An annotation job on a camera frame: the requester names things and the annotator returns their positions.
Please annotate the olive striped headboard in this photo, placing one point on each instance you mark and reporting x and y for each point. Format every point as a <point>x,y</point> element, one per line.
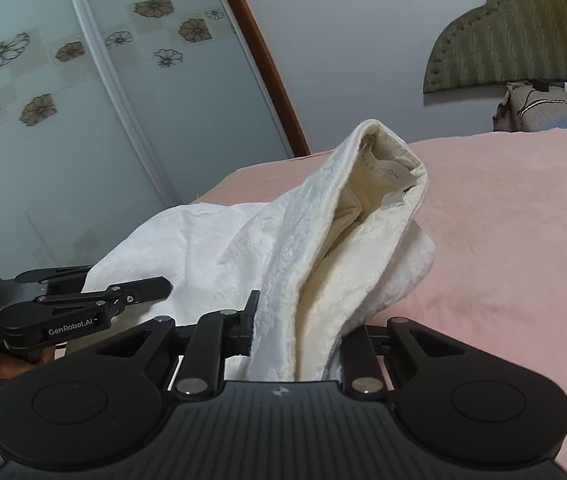
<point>523,25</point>

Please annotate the pink blanket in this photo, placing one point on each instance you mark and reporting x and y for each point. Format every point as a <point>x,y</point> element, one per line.
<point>503,240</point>

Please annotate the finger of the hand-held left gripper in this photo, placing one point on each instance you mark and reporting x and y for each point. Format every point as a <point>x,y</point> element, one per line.
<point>53,275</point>
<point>128,292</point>

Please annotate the brown wooden door frame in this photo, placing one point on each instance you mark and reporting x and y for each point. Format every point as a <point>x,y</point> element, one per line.
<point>258,55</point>

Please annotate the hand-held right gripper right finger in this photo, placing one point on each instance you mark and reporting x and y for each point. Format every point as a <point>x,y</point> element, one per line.
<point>358,355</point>

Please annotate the flower print sliding door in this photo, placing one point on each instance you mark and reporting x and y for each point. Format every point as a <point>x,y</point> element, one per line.
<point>28,135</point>
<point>173,85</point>

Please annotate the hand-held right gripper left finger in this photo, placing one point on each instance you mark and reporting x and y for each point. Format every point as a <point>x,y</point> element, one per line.
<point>213,340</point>

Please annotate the white pants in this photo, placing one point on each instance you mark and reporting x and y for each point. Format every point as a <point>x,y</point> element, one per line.
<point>323,260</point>

